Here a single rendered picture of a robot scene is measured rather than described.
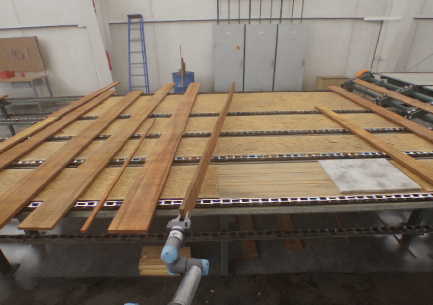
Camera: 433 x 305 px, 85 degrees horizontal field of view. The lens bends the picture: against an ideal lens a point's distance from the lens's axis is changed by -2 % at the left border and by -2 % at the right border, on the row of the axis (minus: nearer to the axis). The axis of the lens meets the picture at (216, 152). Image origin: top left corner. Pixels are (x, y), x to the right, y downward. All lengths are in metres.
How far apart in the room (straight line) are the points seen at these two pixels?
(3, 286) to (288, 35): 6.85
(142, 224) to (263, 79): 5.95
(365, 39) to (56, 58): 8.80
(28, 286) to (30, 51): 6.98
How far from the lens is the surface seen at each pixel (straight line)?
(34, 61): 8.78
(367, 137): 2.91
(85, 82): 8.42
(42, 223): 1.84
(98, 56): 7.30
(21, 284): 2.85
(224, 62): 6.82
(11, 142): 3.37
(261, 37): 6.88
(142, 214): 1.62
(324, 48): 8.03
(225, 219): 1.87
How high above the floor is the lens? 1.89
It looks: 27 degrees down
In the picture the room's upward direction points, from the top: 1 degrees counter-clockwise
